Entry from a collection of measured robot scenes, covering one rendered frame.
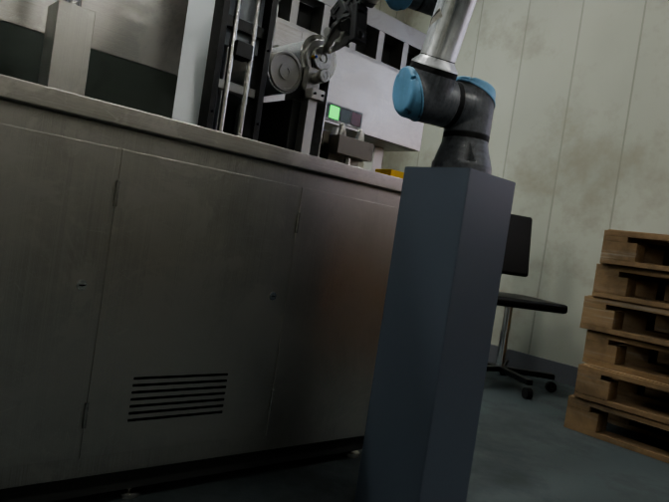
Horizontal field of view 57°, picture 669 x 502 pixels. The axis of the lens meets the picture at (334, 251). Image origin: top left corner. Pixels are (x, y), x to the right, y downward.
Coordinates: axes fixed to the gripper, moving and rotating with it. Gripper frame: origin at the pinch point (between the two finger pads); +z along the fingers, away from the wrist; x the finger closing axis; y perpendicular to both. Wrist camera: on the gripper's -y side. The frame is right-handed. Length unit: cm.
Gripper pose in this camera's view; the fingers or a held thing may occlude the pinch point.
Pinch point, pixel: (329, 51)
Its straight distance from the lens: 201.4
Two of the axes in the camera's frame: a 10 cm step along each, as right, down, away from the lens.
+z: -6.0, 5.5, 5.9
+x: -7.4, -1.0, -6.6
